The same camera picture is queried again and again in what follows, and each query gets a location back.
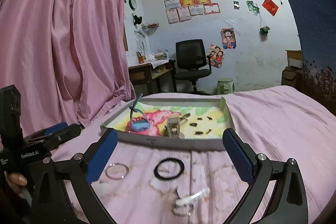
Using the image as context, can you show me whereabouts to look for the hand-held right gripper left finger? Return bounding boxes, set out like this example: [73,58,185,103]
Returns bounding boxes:
[30,128,118,224]

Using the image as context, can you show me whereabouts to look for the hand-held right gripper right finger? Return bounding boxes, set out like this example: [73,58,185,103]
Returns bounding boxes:
[223,128,309,224]

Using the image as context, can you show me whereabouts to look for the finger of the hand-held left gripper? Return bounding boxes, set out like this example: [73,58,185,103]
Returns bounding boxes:
[26,123,82,152]
[24,122,69,142]

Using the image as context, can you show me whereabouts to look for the clear bangle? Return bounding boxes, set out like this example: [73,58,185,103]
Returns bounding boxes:
[105,162,130,179]

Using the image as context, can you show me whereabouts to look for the grey tray with colourful lining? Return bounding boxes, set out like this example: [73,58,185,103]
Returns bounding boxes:
[100,96,235,151]

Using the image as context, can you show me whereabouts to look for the blue wrist watch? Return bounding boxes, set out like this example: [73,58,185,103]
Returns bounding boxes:
[127,94,151,132]

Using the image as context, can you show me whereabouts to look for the black braided bracelet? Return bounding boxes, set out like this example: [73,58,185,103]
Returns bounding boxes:
[154,158,185,180]

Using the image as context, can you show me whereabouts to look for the clear hair clip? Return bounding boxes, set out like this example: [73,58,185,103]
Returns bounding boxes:
[176,187,211,207]

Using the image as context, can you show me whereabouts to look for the beige watch case strap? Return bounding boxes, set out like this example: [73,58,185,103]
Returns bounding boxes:
[166,116,185,138]

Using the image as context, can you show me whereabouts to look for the small clear ring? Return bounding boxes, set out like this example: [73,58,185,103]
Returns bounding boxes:
[172,204,195,216]

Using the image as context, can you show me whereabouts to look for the person's left hand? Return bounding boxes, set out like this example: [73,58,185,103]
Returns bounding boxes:
[6,172,28,192]

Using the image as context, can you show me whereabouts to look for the pink bed sheet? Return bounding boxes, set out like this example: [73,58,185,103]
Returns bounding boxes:
[50,85,336,224]

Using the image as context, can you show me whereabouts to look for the green plastic stool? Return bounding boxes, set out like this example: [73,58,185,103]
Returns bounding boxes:
[217,78,234,95]

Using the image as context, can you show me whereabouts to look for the dark bag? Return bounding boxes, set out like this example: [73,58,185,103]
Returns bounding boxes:
[282,68,302,89]

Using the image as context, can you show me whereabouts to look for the wooden desk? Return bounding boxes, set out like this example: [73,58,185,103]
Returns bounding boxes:
[128,59,177,94]

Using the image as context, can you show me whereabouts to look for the pink curtain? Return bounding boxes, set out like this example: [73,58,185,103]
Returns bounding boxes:
[0,0,137,140]

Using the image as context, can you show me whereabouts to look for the black office chair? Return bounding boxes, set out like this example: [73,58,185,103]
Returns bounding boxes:
[174,39,213,94]

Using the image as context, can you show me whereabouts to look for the wooden cabinet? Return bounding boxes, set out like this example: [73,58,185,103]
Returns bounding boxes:
[286,50,302,69]

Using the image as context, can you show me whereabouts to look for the stack of books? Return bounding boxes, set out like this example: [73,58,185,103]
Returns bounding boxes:
[151,49,170,60]

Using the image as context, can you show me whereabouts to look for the blue printed curtain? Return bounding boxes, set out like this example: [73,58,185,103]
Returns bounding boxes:
[275,0,336,117]

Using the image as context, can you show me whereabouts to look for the cartoon family wall poster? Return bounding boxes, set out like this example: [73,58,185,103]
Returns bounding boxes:
[209,43,225,69]

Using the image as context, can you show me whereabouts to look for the cartoon character wall poster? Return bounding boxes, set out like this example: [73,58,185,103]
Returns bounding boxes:
[220,28,237,50]

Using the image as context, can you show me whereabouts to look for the white wall papers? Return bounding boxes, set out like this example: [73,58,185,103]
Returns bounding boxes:
[134,28,150,52]

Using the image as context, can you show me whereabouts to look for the green wall photos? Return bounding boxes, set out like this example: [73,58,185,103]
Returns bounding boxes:
[246,0,260,16]

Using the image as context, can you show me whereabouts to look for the red diamond wall paper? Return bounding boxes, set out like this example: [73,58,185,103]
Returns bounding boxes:
[262,0,279,17]

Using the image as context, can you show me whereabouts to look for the group of wall certificates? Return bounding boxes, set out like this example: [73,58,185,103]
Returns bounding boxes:
[163,0,226,24]

